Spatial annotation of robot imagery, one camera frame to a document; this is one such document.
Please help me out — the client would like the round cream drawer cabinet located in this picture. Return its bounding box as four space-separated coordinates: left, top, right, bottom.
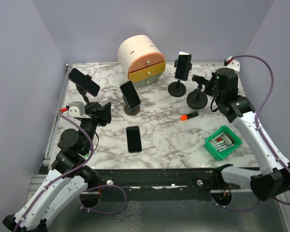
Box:
117 35 166 87

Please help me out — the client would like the purple-edged black phone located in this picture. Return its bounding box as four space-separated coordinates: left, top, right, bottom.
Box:
68 68 100 97

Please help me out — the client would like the black round-base phone stand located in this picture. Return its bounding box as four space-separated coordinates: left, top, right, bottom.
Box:
186 75 208 110

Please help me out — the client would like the green plastic bin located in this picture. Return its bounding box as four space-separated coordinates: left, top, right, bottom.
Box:
204 126 242 161

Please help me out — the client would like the orange-capped black marker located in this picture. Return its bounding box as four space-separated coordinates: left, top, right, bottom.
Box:
180 112 199 121

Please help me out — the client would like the white-edged back phone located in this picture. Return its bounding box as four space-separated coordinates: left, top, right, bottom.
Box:
174 51 192 81

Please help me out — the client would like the grey-cased phone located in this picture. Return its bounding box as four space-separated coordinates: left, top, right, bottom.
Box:
120 80 141 109

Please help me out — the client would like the black back phone stand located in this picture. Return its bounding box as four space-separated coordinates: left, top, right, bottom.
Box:
167 59 193 97

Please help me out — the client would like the aluminium frame rail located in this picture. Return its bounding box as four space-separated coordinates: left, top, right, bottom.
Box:
28 174 47 194

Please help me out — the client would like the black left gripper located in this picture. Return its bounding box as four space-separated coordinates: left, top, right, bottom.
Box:
79 101 112 153

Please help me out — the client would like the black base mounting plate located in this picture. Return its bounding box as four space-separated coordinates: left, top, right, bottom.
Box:
39 167 261 202

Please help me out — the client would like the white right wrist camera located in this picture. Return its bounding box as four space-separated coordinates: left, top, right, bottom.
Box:
224 56 240 74

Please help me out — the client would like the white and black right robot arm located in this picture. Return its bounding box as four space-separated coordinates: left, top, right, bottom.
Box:
205 68 290 201

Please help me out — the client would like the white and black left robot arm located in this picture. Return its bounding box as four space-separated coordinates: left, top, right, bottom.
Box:
2 101 112 232

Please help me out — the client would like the brown round phone stand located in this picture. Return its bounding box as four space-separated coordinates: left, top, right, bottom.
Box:
124 105 140 116

